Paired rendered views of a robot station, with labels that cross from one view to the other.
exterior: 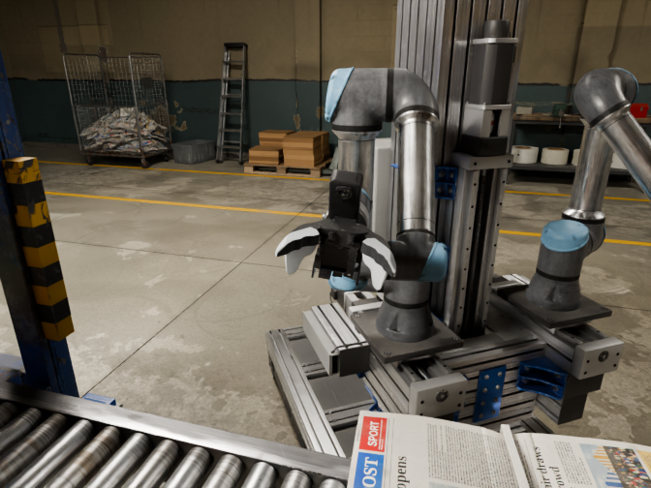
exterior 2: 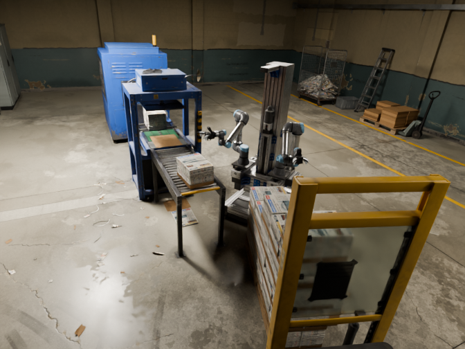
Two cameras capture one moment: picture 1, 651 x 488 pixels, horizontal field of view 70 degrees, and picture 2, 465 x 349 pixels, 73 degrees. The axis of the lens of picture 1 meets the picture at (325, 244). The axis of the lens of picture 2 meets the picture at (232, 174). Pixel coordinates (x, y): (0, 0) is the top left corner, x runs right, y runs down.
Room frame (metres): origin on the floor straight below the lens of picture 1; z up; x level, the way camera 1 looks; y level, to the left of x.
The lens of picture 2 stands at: (-1.47, -2.80, 2.50)
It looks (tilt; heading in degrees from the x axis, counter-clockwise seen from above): 27 degrees down; 48
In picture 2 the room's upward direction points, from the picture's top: 3 degrees clockwise
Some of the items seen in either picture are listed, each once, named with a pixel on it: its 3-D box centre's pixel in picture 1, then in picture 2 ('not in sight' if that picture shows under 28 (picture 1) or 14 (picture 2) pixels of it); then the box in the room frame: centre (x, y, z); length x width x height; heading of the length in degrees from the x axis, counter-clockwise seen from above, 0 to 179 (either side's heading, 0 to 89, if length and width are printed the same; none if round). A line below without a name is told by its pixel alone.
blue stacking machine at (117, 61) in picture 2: not in sight; (134, 84); (1.51, 3.74, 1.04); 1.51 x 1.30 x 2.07; 74
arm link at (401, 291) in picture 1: (405, 269); (243, 150); (1.08, -0.20, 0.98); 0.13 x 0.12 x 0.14; 83
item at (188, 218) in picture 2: not in sight; (184, 217); (0.44, 0.20, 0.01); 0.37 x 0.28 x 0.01; 74
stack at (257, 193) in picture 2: not in sight; (275, 250); (0.54, -1.31, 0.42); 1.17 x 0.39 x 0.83; 56
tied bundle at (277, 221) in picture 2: not in sight; (296, 235); (0.30, -1.67, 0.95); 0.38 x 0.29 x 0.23; 146
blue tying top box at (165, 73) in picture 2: not in sight; (160, 79); (0.71, 1.15, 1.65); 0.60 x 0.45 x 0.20; 164
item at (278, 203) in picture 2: not in sight; (288, 202); (0.47, -1.42, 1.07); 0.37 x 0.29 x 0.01; 148
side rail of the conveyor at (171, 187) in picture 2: not in sight; (163, 173); (0.18, 0.24, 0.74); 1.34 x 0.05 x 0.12; 74
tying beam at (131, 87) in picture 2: not in sight; (161, 90); (0.71, 1.14, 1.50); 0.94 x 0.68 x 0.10; 164
